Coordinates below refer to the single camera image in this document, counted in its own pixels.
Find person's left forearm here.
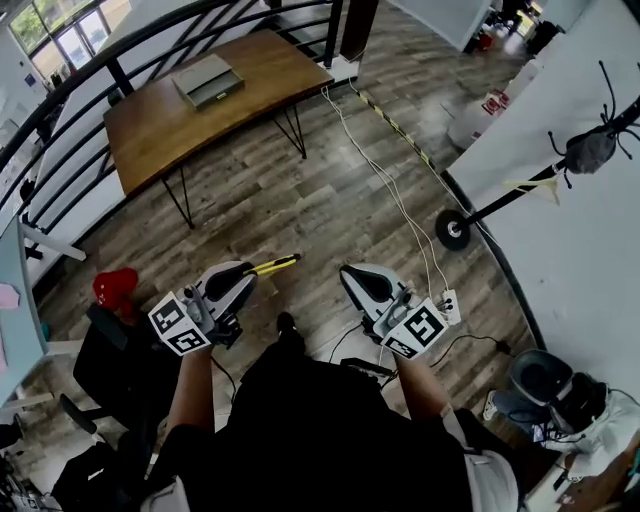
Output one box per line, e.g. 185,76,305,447
164,344,216,441

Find black coat rack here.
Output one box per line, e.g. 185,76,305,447
434,60,640,252

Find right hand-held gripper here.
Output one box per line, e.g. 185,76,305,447
339,263,449,360

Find person's black clothing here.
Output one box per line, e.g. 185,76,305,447
149,324,526,512

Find black office chair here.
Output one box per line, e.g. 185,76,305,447
49,302,186,512

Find grey cap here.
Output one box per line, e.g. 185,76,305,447
564,132,617,175

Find clothes rack with garments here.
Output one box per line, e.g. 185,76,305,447
47,62,79,89

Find glass entrance doors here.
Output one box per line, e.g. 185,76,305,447
9,0,119,71

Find light blue desk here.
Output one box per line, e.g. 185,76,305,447
0,214,50,406

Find person's black shoe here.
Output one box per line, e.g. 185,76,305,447
276,312,301,351

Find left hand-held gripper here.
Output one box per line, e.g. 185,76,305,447
147,259,260,357

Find wooden table with black legs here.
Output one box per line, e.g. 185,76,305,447
103,28,335,230

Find black power cable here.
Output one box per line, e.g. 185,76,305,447
427,333,512,369

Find beige clothes hanger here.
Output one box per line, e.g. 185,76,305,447
502,177,561,207

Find white plastic bag red print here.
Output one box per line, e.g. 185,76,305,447
447,87,511,151

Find white power strip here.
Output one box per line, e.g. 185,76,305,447
438,288,462,325

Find person's right forearm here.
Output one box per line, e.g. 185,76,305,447
394,357,454,436

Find black waist device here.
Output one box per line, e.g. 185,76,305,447
339,357,394,380

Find grey drawer box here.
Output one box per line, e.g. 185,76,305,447
171,53,246,112

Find yellow black floor cable cover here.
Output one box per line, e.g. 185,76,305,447
357,90,436,169

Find black metal railing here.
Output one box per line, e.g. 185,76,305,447
0,0,347,251

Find yellow pen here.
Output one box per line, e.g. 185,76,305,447
243,253,303,277

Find thick dark wooden newel post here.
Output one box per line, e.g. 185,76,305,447
339,0,382,62

